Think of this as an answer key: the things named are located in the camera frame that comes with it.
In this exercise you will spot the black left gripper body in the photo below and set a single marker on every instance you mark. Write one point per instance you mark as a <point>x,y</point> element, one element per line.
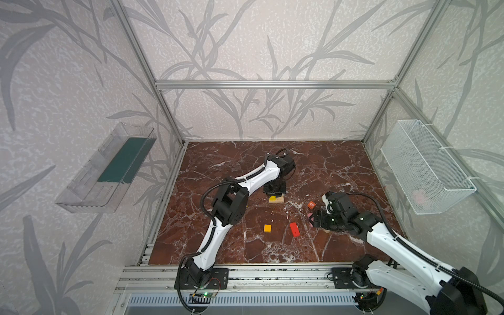
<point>274,189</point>

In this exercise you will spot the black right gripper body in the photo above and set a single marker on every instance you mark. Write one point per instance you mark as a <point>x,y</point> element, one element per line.
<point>319,218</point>

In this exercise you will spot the natural wood long block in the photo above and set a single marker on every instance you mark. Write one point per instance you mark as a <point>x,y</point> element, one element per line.
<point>276,200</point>

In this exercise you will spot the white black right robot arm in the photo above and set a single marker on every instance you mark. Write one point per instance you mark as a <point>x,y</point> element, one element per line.
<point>430,284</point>

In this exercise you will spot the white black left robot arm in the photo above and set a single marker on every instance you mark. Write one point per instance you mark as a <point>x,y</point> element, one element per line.
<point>225,204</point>

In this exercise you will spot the small orange red block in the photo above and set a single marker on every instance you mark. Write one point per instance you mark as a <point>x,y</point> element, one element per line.
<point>311,204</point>

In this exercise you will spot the pink item in basket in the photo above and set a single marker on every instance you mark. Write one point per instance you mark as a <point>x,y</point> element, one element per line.
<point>421,198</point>

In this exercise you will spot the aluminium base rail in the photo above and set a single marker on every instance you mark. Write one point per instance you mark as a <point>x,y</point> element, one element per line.
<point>241,278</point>

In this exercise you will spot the white wire mesh basket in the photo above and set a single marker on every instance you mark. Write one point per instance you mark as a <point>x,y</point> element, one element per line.
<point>420,161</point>

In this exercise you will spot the aluminium frame horizontal bar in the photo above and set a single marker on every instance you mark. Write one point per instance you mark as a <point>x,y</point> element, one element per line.
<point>271,84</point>

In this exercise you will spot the clear plastic wall bin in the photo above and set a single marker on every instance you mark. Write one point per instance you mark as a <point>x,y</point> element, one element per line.
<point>104,180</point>

